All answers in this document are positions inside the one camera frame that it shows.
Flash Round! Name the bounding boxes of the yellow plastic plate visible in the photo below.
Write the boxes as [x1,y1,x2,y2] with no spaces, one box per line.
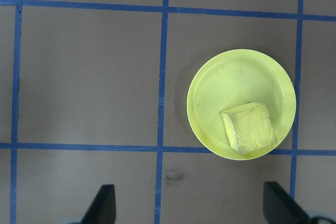
[186,49,297,161]

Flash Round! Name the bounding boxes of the yellow foam block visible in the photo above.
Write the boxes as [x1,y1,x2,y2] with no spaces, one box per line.
[219,102,278,154]

